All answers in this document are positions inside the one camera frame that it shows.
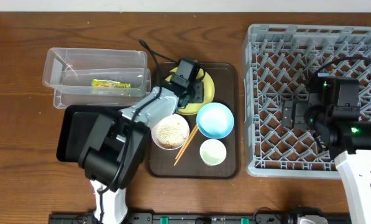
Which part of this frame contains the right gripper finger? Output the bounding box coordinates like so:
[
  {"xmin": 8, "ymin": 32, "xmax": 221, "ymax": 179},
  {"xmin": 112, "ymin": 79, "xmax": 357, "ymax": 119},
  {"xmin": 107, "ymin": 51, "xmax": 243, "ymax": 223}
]
[
  {"xmin": 282, "ymin": 100, "xmax": 293, "ymax": 128},
  {"xmin": 293, "ymin": 101, "xmax": 308, "ymax": 130}
]

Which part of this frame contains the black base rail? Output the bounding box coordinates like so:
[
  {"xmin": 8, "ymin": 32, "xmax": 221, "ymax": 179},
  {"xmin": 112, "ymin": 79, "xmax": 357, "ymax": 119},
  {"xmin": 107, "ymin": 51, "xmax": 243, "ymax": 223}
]
[{"xmin": 47, "ymin": 211, "xmax": 352, "ymax": 224}]

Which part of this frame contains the light blue bowl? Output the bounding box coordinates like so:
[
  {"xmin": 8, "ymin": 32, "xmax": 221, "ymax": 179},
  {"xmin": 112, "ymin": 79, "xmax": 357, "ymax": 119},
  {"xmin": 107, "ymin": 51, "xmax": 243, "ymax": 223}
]
[{"xmin": 196, "ymin": 102, "xmax": 235, "ymax": 139}]

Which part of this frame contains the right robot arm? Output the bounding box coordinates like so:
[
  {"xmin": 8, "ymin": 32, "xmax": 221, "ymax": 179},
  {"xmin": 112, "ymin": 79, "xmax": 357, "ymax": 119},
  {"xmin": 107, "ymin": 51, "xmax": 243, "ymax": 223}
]
[{"xmin": 282, "ymin": 75, "xmax": 371, "ymax": 223}]

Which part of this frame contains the small pale green cup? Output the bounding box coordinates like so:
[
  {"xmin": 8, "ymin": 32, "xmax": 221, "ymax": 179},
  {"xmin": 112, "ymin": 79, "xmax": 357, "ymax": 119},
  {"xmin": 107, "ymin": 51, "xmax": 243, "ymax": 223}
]
[{"xmin": 199, "ymin": 139, "xmax": 227, "ymax": 166}]

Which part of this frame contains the pink bowl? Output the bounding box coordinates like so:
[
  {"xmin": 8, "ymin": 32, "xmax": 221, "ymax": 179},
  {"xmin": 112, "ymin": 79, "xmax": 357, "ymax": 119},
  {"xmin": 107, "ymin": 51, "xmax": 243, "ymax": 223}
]
[{"xmin": 151, "ymin": 114, "xmax": 190, "ymax": 150}]

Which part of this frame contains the clear plastic waste bin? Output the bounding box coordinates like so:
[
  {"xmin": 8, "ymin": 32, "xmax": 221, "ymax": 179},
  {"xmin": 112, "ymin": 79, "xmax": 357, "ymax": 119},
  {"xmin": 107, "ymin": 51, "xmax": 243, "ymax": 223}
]
[{"xmin": 43, "ymin": 47, "xmax": 151, "ymax": 109}]

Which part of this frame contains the grey dishwasher rack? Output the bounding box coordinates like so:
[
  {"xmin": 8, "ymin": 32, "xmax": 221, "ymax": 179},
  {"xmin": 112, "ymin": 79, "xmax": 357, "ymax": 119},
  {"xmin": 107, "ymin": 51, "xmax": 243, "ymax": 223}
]
[{"xmin": 242, "ymin": 24, "xmax": 371, "ymax": 179}]

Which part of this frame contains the wooden chopstick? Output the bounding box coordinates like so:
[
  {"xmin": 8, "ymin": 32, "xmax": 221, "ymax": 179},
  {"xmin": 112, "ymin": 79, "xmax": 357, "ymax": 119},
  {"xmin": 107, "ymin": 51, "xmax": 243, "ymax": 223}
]
[
  {"xmin": 175, "ymin": 125, "xmax": 198, "ymax": 162},
  {"xmin": 173, "ymin": 126, "xmax": 199, "ymax": 167}
]

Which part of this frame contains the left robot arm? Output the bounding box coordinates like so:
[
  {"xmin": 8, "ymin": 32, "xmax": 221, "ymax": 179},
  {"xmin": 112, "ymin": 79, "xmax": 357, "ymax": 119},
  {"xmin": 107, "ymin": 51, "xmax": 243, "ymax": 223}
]
[{"xmin": 78, "ymin": 74, "xmax": 215, "ymax": 223}]

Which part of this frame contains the brown plastic serving tray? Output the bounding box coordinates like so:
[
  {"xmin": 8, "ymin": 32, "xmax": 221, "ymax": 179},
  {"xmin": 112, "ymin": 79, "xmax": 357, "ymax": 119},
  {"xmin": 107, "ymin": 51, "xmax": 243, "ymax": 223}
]
[{"xmin": 144, "ymin": 62, "xmax": 240, "ymax": 179}]

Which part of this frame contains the pile of rice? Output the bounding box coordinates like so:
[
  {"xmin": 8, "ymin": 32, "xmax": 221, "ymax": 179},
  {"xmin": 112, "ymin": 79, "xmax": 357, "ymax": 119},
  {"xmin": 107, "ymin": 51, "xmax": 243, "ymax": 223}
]
[{"xmin": 156, "ymin": 123, "xmax": 188, "ymax": 149}]

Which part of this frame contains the green snack wrapper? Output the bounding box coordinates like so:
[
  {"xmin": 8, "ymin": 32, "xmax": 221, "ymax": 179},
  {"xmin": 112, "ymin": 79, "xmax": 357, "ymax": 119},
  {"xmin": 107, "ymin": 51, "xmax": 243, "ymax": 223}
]
[{"xmin": 91, "ymin": 79, "xmax": 132, "ymax": 88}]

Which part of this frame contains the yellow round plate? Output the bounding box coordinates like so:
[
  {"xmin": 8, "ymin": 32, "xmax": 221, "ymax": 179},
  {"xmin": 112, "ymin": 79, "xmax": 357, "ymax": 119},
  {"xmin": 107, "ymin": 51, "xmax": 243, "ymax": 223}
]
[{"xmin": 165, "ymin": 67, "xmax": 216, "ymax": 116}]

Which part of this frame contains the black waste tray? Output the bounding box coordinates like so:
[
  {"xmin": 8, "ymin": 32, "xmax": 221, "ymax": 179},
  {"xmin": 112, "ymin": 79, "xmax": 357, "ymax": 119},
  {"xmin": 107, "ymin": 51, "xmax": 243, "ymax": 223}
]
[{"xmin": 56, "ymin": 105, "xmax": 126, "ymax": 162}]

